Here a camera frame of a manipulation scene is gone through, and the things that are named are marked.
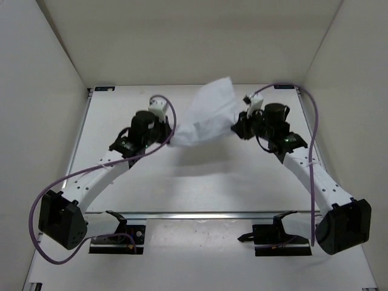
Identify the white skirt cloth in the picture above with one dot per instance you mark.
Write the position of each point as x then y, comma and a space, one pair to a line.
214, 109

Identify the corner label sticker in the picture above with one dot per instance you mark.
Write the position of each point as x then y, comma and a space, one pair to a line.
283, 87
104, 88

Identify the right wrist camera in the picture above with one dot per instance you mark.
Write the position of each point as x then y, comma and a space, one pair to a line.
254, 102

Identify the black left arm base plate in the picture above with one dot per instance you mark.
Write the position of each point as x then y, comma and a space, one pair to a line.
122, 245

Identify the right corner label sticker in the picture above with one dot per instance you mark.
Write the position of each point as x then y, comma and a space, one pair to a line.
283, 87

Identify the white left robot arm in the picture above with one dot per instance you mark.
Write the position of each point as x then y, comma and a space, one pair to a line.
62, 214

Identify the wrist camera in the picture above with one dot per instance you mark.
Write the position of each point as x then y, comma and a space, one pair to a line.
254, 102
159, 107

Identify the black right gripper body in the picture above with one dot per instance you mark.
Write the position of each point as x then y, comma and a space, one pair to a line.
254, 127

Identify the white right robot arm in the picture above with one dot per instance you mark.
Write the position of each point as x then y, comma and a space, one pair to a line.
343, 221

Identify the left corner label sticker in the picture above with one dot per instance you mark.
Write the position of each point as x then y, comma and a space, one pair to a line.
104, 88

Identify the white front cover board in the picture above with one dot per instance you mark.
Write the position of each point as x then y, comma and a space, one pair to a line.
204, 255

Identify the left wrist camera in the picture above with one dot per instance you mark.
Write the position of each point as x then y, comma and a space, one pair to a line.
159, 107

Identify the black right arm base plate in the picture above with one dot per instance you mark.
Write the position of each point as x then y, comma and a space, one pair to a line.
270, 240

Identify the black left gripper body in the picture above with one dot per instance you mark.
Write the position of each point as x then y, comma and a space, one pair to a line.
160, 133

